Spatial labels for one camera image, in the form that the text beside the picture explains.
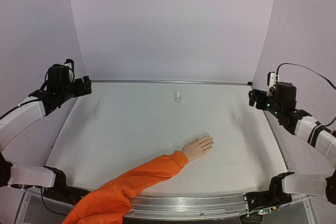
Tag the orange sleeved forearm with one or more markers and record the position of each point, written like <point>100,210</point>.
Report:
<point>111,202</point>

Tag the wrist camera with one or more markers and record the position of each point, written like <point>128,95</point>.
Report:
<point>70,64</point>
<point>272,80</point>

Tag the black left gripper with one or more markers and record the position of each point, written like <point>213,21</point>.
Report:
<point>82,91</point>

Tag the aluminium back edge strip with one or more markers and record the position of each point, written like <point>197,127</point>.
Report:
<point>174,82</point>

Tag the mannequin hand with long nails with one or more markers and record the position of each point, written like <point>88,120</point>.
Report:
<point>197,148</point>

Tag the aluminium table front rail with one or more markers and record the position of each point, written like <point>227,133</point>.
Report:
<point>149,209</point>

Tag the clear nail polish bottle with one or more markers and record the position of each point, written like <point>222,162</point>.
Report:
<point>177,99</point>

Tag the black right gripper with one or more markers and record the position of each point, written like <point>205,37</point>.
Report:
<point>254,98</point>

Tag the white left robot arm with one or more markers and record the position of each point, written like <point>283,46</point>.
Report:
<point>51,181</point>

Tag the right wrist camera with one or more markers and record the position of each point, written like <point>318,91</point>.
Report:
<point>272,80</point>

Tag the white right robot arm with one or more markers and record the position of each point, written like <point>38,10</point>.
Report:
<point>304,126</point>

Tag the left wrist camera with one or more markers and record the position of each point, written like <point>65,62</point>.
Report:
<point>70,64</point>

